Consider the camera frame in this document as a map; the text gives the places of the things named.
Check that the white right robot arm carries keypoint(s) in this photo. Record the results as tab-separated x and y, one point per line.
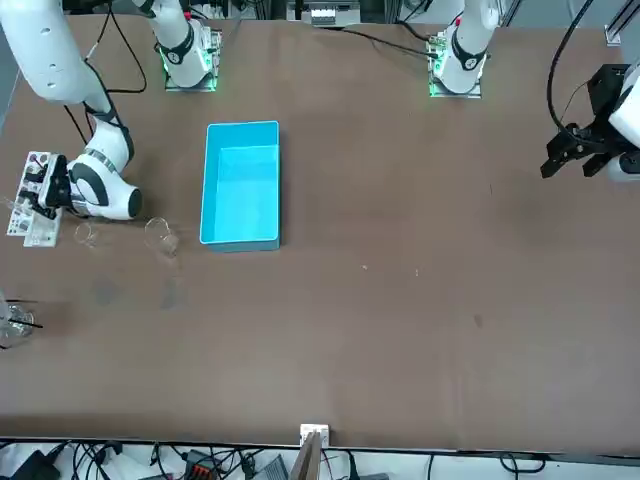
50	50

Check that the white test tube rack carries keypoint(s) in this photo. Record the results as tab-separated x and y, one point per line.
45	235

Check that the glass beaker under stand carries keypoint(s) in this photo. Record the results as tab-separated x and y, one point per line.
20	322

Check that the small clear glass beaker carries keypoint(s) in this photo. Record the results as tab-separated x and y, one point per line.
86	234

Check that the blue plastic bin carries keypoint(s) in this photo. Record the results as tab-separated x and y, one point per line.
240	200

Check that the black power strip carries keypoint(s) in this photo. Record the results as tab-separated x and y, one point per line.
202	465

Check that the aluminium frame profile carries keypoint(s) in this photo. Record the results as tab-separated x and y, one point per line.
617	25

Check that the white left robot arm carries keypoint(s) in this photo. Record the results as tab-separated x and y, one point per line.
467	50

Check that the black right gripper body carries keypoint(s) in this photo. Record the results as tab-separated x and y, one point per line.
57	182

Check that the aluminium camera post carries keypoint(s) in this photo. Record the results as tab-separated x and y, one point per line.
307	450

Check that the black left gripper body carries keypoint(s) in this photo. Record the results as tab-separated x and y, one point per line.
602	90

